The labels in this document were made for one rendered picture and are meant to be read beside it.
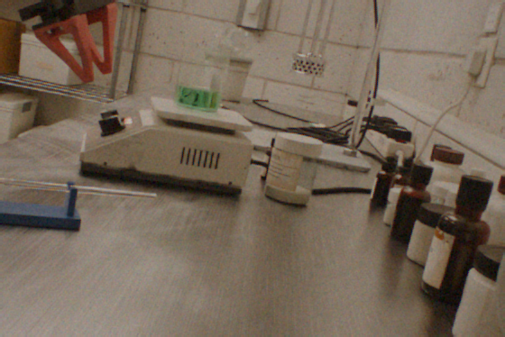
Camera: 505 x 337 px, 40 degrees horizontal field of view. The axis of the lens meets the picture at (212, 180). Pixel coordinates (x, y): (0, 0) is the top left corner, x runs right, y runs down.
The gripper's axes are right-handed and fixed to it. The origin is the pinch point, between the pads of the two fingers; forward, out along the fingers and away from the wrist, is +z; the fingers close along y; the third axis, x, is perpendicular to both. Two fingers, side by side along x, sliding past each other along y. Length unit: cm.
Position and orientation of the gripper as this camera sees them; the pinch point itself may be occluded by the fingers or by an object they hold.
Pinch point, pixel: (96, 70)
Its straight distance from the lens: 81.9
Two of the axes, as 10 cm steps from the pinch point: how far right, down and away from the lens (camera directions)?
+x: -8.1, 1.1, 5.8
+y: 4.9, -4.1, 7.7
